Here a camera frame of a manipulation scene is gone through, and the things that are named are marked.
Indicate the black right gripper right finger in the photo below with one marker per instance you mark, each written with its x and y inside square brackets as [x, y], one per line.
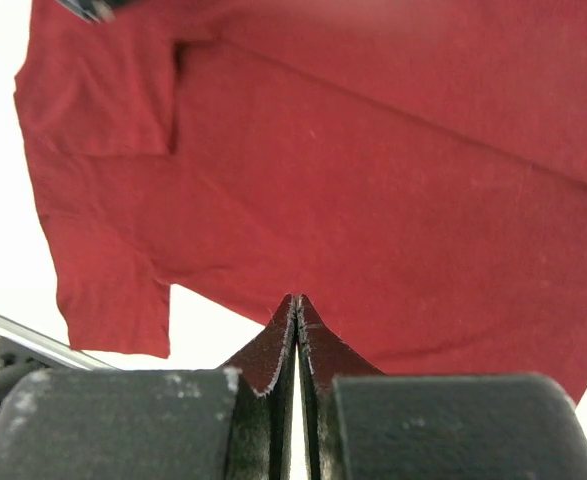
[360, 423]

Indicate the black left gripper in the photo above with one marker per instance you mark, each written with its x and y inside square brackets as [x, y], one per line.
[97, 11]

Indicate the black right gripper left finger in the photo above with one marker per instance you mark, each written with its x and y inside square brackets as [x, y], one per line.
[230, 422]

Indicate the dark red t shirt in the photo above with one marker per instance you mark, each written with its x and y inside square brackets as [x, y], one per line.
[417, 168]

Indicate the aluminium table edge rail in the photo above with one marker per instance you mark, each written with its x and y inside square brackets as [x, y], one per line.
[49, 347]

